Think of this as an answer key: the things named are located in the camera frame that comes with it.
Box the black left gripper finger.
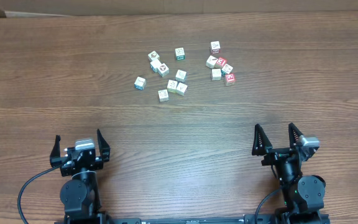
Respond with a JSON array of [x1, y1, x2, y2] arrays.
[[50, 135, 63, 167], [97, 129, 111, 162]]

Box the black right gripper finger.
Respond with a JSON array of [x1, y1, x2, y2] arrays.
[[288, 123, 304, 148], [252, 124, 273, 156]]

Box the wooden block blue side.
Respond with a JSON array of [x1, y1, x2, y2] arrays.
[[134, 77, 147, 90]]

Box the plain wooden block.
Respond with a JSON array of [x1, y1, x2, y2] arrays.
[[158, 90, 169, 102]]

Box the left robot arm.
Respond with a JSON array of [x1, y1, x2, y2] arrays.
[[50, 130, 111, 223]]

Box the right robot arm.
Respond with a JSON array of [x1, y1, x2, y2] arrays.
[[252, 123, 330, 224]]

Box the wooden block pretzel picture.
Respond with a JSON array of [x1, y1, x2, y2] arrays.
[[211, 68, 222, 81]]

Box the wooden block yellow side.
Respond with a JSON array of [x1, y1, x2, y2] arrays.
[[167, 80, 178, 93]]

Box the wooden block brush picture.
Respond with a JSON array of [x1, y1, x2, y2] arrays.
[[206, 55, 218, 69]]

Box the wooden block ice cream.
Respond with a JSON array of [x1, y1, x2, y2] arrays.
[[176, 82, 188, 96]]

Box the wooden block round picture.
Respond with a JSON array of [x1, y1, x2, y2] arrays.
[[157, 63, 169, 77]]

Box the wooden block letter blue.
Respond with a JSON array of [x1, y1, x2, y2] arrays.
[[150, 59, 162, 73]]

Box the wooden block fish picture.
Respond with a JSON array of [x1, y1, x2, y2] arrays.
[[175, 70, 187, 83]]

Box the wooden block brown picture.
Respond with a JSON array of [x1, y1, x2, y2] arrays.
[[148, 51, 160, 62]]

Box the wooden block red side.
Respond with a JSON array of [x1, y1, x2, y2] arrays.
[[210, 41, 221, 54]]

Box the wooden block green side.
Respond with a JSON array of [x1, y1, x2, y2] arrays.
[[175, 47, 185, 60]]

